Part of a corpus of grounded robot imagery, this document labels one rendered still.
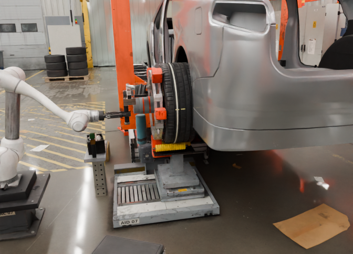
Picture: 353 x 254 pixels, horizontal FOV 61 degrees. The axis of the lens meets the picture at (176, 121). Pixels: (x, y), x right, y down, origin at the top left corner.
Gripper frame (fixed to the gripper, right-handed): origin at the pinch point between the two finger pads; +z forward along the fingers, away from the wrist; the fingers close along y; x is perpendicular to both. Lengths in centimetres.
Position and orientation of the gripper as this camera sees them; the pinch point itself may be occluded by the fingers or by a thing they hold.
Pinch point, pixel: (126, 114)
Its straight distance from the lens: 230.4
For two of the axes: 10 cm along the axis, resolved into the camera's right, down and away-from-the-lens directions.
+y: 1.8, 2.7, -9.5
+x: -0.2, -9.6, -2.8
